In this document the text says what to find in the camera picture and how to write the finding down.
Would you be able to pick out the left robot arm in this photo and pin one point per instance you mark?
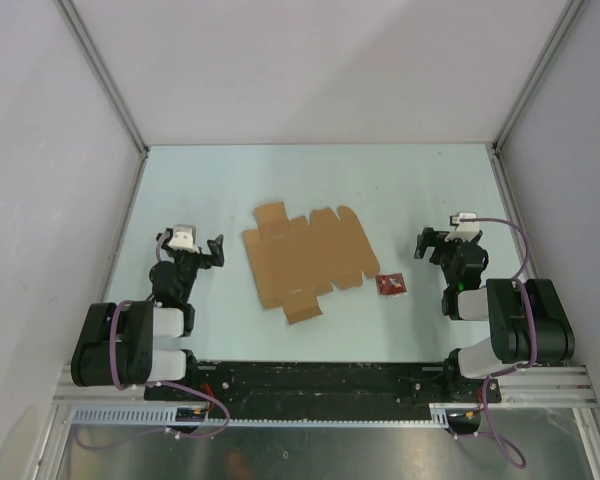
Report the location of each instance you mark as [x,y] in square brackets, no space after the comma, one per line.
[116,346]

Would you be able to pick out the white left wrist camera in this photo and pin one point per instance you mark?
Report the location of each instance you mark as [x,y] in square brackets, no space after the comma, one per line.
[183,238]

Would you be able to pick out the grey slotted cable duct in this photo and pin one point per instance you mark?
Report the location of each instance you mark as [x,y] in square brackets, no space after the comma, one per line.
[171,416]

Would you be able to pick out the right aluminium corner post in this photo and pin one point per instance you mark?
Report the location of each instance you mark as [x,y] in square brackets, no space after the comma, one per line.
[559,34]

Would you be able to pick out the aluminium frame rail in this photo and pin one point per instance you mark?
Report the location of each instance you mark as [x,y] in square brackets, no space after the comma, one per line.
[560,387]

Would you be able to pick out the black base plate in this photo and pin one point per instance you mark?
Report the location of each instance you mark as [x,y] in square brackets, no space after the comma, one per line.
[231,381]

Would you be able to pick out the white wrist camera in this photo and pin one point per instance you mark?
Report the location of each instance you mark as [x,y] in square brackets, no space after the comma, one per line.
[466,227]
[183,238]

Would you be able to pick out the left aluminium corner post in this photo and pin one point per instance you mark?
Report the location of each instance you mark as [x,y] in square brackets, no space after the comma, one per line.
[88,48]

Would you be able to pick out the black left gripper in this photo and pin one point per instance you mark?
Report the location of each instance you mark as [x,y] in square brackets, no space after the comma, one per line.
[216,251]

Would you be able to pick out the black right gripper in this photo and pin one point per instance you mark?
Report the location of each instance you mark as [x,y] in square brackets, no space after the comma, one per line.
[429,238]

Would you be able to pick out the brown cardboard box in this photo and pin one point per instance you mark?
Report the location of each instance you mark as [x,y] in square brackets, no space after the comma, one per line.
[295,261]

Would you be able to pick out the small red packet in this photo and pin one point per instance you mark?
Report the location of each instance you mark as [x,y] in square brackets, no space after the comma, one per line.
[391,285]

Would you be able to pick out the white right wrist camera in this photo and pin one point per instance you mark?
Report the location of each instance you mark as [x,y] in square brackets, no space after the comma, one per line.
[466,227]

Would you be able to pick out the aluminium corner post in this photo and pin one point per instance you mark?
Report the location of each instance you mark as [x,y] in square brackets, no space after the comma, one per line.
[559,34]
[88,48]

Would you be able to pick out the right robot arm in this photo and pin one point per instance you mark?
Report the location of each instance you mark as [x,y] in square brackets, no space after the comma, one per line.
[527,321]

